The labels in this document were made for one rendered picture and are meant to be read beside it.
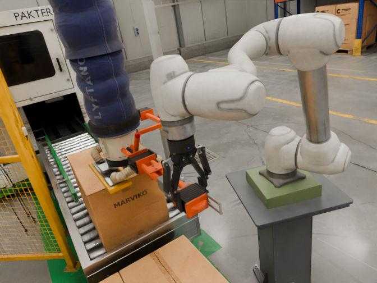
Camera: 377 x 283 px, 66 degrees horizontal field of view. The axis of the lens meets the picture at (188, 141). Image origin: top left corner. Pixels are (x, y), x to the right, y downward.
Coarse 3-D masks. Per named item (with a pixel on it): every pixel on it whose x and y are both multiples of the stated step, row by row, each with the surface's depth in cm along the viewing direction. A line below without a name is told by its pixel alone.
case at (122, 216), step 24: (72, 168) 179; (120, 168) 164; (96, 192) 146; (120, 192) 152; (144, 192) 160; (96, 216) 150; (120, 216) 157; (144, 216) 165; (168, 216) 174; (120, 240) 161
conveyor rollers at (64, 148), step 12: (60, 144) 328; (72, 144) 325; (84, 144) 316; (96, 144) 312; (48, 156) 306; (60, 156) 297; (60, 180) 249; (72, 180) 246; (72, 204) 213; (84, 204) 209; (168, 204) 193; (84, 216) 200; (84, 228) 185; (84, 240) 176; (96, 240) 172; (96, 252) 163
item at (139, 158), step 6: (144, 150) 118; (150, 150) 117; (132, 156) 116; (138, 156) 115; (144, 156) 115; (150, 156) 111; (156, 156) 114; (132, 162) 110; (138, 162) 109; (144, 162) 111; (132, 168) 114; (138, 168) 110
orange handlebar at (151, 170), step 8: (144, 128) 145; (152, 128) 145; (128, 152) 122; (152, 160) 112; (144, 168) 108; (152, 168) 105; (160, 168) 104; (152, 176) 102; (184, 184) 93; (192, 208) 82; (200, 208) 82
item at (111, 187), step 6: (102, 162) 139; (96, 168) 138; (96, 174) 135; (102, 174) 132; (108, 174) 132; (102, 180) 128; (108, 180) 127; (126, 180) 125; (108, 186) 123; (114, 186) 122; (120, 186) 122; (126, 186) 123; (114, 192) 121
